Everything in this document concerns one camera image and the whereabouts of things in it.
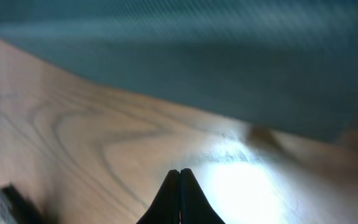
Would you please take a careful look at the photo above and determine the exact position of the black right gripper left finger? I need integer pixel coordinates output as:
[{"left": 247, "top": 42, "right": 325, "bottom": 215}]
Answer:
[{"left": 137, "top": 170, "right": 180, "bottom": 224}]

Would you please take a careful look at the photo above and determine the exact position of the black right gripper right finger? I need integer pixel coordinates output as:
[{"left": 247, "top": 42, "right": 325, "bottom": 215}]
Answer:
[{"left": 180, "top": 168, "right": 224, "bottom": 224}]

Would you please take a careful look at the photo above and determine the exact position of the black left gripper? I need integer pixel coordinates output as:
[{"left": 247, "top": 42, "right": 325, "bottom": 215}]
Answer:
[{"left": 0, "top": 185, "right": 44, "bottom": 224}]

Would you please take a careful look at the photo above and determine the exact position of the black gift box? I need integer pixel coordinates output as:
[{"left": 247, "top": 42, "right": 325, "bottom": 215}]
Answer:
[{"left": 0, "top": 0, "right": 358, "bottom": 141}]

